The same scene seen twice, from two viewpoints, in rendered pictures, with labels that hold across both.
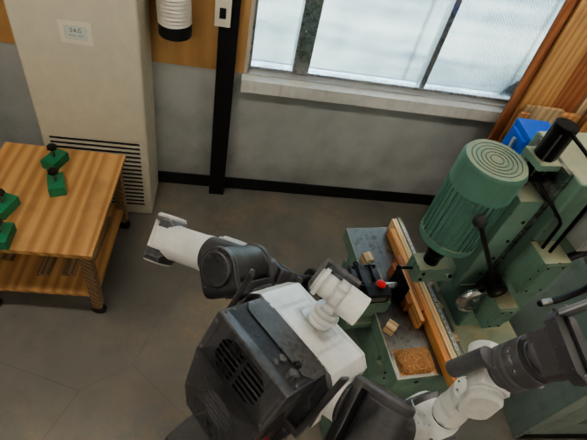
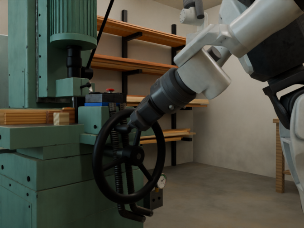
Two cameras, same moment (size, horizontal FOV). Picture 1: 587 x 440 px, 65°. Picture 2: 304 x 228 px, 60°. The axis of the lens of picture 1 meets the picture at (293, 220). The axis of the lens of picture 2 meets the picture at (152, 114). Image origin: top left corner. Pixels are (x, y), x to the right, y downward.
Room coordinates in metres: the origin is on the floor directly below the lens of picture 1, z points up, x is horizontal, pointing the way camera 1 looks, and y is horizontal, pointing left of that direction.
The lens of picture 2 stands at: (1.16, 0.60, 0.95)
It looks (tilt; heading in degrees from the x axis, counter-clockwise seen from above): 1 degrees down; 245
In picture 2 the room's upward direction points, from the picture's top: straight up
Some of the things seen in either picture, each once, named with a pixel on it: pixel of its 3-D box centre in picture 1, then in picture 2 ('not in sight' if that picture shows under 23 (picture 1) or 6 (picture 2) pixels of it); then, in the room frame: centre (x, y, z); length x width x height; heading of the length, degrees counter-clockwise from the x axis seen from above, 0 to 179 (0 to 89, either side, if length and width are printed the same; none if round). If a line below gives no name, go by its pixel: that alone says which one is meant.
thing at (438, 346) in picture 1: (419, 301); (87, 116); (0.95, -0.49, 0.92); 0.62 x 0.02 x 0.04; 22
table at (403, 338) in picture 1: (381, 298); (92, 131); (0.96, -0.37, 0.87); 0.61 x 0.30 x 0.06; 22
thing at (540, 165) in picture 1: (549, 151); not in sight; (1.06, -0.59, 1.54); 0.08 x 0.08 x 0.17; 22
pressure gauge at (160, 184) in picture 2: not in sight; (158, 182); (0.69, -0.36, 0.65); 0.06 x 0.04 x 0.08; 22
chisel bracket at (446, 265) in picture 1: (431, 268); (72, 90); (1.01, -0.48, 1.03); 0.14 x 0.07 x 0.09; 112
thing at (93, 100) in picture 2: (368, 282); (107, 98); (0.92, -0.29, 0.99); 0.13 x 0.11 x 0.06; 22
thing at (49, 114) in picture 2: (407, 285); (76, 116); (1.00, -0.44, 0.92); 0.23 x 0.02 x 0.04; 22
